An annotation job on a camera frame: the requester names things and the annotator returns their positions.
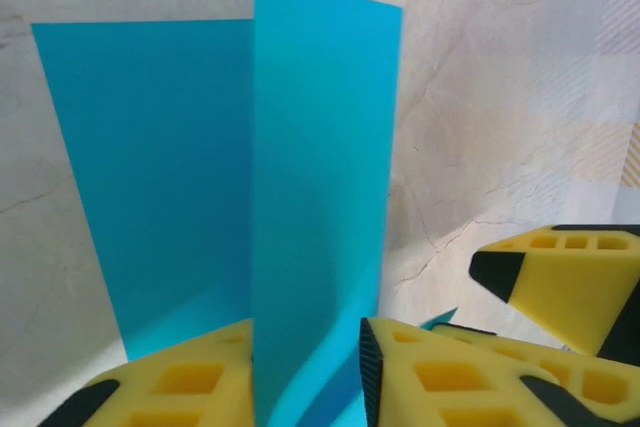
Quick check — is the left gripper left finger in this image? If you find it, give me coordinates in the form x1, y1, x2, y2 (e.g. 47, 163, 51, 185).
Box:
37, 316, 257, 427

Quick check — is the blue paper sheet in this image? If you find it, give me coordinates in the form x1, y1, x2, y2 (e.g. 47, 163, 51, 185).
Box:
30, 0, 460, 427

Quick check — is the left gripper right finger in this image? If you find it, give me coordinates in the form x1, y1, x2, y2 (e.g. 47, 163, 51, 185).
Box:
358, 315, 612, 427

